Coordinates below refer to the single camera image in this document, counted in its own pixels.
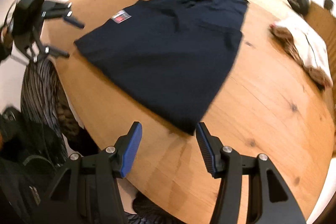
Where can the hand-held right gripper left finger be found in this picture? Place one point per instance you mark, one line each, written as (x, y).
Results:
(132, 150)

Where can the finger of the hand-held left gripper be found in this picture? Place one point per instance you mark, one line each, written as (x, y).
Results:
(56, 52)
(56, 10)

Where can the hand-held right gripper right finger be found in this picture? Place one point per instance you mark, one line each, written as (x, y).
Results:
(206, 150)

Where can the navy blue t-shirt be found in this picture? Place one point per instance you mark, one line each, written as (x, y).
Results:
(162, 56)

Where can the person's left hand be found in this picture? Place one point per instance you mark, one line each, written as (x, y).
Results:
(5, 40)

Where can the brown knitted scarf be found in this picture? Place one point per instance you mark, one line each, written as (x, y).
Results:
(67, 119)

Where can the beige folded garment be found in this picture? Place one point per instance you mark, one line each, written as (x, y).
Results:
(294, 50)

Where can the black plastic bag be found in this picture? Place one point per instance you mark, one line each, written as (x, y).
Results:
(298, 1)

